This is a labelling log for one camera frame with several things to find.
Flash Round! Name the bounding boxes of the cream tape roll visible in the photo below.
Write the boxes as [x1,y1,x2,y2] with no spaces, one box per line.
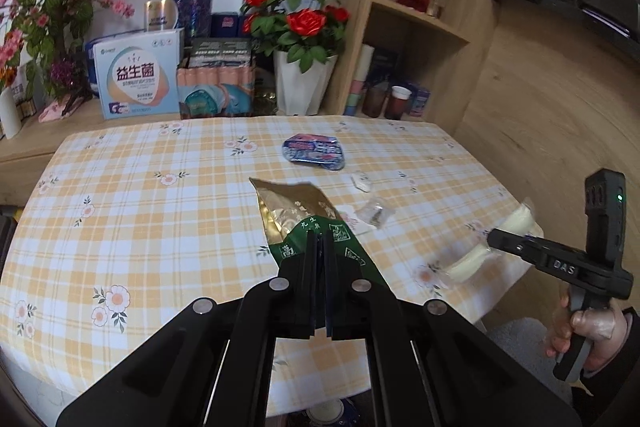
[439,197,544,285]

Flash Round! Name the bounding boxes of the green gold snack wrapper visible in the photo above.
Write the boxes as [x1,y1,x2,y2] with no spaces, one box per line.
[250,178,386,286]

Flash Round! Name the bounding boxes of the green lidded paper bowl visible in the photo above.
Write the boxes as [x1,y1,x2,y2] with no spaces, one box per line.
[305,399,360,427]

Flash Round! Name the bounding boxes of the person's right hand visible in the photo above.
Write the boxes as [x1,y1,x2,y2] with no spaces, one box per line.
[544,289,632,373]

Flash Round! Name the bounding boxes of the colourful marker pen pack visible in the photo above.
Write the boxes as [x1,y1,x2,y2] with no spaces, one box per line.
[336,205,376,236]

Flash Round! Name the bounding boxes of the clear crumpled plastic bag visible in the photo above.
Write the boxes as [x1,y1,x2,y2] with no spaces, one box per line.
[356,197,395,229]

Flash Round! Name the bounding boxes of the blue pink crumpled wrapper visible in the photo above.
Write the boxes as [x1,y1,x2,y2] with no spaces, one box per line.
[282,133,345,171]

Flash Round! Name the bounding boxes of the wooden shelf unit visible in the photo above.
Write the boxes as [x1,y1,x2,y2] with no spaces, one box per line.
[319,0,640,308]

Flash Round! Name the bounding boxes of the yellow plaid flowered tablecloth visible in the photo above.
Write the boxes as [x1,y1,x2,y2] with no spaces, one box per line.
[1,116,527,424]

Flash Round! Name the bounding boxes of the white flower vase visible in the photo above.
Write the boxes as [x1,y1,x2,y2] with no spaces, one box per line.
[274,51,337,116]

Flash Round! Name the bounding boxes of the small purple blue box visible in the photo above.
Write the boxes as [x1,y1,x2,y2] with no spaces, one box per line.
[406,87,431,118]

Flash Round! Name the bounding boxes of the red paper cup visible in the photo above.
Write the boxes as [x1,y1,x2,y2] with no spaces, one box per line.
[384,86,412,120]

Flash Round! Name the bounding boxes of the brown plastic cup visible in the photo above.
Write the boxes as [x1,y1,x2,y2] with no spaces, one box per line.
[361,81,390,118]

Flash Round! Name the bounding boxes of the pink teal striped gift box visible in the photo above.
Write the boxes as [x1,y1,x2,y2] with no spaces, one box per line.
[176,61,255,119]

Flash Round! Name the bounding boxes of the stack of pastel cups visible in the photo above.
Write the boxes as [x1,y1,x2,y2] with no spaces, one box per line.
[344,44,374,116]

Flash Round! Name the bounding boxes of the white blue probiotic box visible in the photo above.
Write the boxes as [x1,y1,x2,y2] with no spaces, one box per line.
[92,28,183,120]

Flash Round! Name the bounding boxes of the red rose bouquet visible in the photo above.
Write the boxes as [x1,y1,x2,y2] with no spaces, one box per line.
[241,0,350,74]

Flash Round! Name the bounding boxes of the dark blue patterned box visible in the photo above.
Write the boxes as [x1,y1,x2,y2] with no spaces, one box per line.
[174,0,213,48]

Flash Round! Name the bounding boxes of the orange flowers in white vase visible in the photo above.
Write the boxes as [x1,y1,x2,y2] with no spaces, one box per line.
[0,67,22,140]

